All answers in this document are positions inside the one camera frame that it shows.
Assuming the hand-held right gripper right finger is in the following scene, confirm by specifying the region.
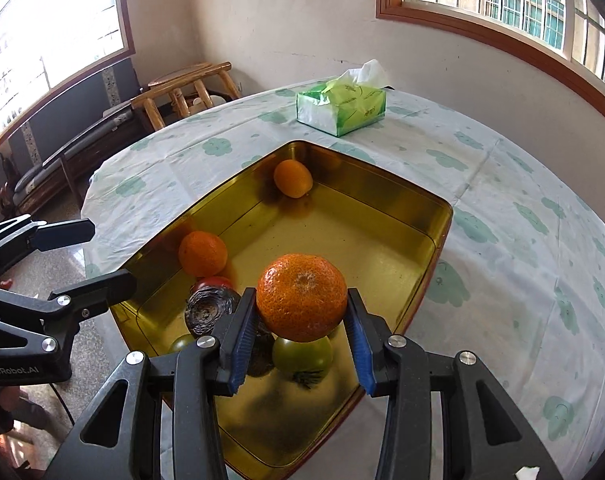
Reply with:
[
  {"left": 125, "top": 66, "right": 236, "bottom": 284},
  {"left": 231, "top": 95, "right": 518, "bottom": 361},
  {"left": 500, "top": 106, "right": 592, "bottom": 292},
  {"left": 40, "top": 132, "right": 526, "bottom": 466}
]
[{"left": 346, "top": 287, "right": 565, "bottom": 480}]

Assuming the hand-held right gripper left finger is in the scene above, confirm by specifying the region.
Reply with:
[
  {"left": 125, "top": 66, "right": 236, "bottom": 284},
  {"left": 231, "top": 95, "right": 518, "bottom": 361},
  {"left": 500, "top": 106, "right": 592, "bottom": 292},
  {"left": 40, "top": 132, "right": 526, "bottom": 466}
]
[{"left": 57, "top": 287, "right": 258, "bottom": 480}]

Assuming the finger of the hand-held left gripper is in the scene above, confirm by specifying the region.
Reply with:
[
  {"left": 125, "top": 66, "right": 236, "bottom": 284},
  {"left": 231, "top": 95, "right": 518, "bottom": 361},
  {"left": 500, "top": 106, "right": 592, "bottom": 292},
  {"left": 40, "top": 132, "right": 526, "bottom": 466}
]
[
  {"left": 0, "top": 215, "right": 96, "bottom": 281},
  {"left": 0, "top": 269, "right": 137, "bottom": 351}
]

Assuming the dark wrinkled passion fruit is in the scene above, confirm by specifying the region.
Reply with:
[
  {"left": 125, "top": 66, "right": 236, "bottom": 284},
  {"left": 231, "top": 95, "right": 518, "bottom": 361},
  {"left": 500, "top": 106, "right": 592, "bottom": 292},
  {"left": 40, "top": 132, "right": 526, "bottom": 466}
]
[
  {"left": 185, "top": 287, "right": 242, "bottom": 337},
  {"left": 246, "top": 327, "right": 278, "bottom": 378}
]

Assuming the green tomato with stem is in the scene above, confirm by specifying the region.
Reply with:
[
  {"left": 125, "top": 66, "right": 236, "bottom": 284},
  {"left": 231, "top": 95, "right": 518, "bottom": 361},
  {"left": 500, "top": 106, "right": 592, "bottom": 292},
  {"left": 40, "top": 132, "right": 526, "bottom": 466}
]
[{"left": 272, "top": 335, "right": 334, "bottom": 391}]

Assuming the large orange mandarin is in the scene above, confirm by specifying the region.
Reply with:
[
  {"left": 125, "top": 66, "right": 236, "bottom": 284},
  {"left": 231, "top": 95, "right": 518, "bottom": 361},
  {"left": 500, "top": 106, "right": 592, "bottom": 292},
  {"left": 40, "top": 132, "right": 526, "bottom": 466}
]
[{"left": 256, "top": 253, "right": 348, "bottom": 343}]

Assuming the gold and red tin box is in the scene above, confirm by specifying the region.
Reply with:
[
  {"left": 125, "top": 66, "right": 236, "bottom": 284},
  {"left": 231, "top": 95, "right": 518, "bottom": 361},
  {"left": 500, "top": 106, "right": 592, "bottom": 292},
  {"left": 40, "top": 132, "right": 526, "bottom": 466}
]
[{"left": 107, "top": 141, "right": 454, "bottom": 480}]

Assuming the small orange mandarin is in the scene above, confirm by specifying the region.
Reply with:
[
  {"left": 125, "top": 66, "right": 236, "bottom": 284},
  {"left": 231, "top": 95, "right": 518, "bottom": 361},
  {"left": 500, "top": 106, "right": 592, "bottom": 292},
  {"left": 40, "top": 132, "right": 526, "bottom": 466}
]
[{"left": 274, "top": 159, "right": 313, "bottom": 199}]

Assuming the red tomato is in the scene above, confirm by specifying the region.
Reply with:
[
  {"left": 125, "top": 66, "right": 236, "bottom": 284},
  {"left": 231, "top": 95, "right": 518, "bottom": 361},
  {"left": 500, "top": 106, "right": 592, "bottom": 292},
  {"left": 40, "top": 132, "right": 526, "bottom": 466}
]
[{"left": 191, "top": 275, "right": 236, "bottom": 293}]

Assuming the dark sofa bench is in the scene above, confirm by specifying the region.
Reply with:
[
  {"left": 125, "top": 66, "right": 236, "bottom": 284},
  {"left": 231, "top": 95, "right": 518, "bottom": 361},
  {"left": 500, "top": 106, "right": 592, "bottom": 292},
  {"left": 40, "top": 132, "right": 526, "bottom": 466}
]
[{"left": 10, "top": 105, "right": 150, "bottom": 216}]

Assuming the light wooden chair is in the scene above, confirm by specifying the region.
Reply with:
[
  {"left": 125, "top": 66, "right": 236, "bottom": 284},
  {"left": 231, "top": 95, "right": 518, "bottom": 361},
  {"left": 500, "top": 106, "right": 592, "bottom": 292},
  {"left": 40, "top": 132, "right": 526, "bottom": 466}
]
[{"left": 131, "top": 62, "right": 242, "bottom": 133}]

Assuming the large bright window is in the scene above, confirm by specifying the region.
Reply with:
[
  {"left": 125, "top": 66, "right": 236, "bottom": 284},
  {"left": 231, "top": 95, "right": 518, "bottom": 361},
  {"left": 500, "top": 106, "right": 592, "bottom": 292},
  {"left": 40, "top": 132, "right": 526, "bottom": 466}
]
[{"left": 0, "top": 0, "right": 136, "bottom": 153}]

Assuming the green tissue box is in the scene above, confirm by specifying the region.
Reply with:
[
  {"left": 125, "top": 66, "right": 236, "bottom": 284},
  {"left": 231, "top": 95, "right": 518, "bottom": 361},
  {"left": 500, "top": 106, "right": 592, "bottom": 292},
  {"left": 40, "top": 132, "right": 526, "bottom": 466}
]
[{"left": 296, "top": 59, "right": 390, "bottom": 138}]

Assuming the wooden framed window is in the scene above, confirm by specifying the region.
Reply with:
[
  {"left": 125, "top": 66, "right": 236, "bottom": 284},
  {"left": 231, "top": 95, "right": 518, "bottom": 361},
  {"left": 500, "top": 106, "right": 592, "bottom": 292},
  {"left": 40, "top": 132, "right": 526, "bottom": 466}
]
[{"left": 375, "top": 0, "right": 605, "bottom": 133}]

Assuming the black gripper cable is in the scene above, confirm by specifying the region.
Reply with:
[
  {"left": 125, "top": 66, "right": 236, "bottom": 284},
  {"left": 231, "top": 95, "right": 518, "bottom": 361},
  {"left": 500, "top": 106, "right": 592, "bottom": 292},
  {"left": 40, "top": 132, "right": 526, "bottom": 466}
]
[{"left": 52, "top": 384, "right": 77, "bottom": 425}]

